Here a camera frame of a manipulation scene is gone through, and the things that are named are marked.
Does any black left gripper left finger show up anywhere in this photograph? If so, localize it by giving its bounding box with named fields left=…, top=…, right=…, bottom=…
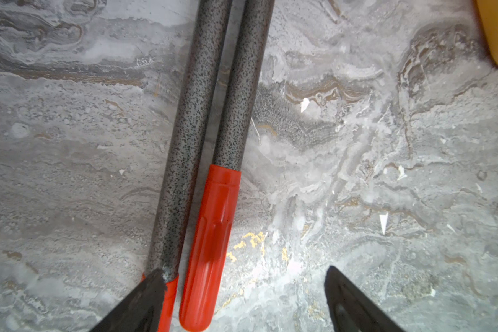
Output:
left=90, top=269, right=167, bottom=332

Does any speckled hoe red grip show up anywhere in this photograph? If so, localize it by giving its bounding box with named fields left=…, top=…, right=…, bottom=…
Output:
left=178, top=0, right=276, bottom=332
left=140, top=0, right=234, bottom=332

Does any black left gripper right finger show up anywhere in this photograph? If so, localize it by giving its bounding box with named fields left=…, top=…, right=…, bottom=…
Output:
left=324, top=266, right=403, bottom=332

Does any speckled hoe inner red grip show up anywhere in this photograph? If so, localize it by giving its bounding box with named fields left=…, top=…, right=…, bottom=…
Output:
left=178, top=0, right=276, bottom=332

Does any speckled hoe outer red grip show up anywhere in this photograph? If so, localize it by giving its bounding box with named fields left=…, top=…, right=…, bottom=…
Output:
left=140, top=0, right=234, bottom=332

